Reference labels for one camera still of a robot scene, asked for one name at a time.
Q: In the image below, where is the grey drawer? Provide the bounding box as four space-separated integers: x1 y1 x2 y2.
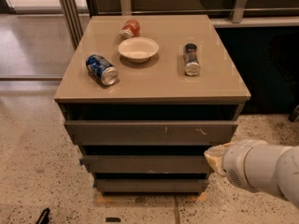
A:
81 155 210 174
95 179 208 193
64 120 237 146

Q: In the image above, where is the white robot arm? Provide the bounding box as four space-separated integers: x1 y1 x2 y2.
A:
204 139 299 208

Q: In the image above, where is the grey drawer cabinet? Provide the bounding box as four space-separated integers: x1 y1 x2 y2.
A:
54 15 250 183

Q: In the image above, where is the grey bottom drawer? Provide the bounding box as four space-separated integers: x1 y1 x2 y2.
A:
95 179 208 193

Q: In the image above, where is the grey top drawer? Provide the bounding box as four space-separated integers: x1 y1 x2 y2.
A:
64 120 237 146

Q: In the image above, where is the dark object right edge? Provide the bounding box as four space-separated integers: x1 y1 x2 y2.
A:
288 105 299 122

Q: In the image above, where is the dark slim energy can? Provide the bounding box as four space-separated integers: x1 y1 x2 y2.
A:
184 43 201 76

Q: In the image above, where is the white ceramic bowl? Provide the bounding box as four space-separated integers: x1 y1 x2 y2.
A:
118 37 159 63

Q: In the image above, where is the blue soda can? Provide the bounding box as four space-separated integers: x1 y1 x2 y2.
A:
86 54 119 86

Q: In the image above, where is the orange soda can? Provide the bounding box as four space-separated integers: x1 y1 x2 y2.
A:
120 20 140 40

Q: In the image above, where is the black object on floor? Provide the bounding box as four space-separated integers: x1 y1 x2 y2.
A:
36 208 50 224

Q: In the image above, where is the metal railing frame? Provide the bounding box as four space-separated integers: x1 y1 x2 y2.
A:
59 0 299 45

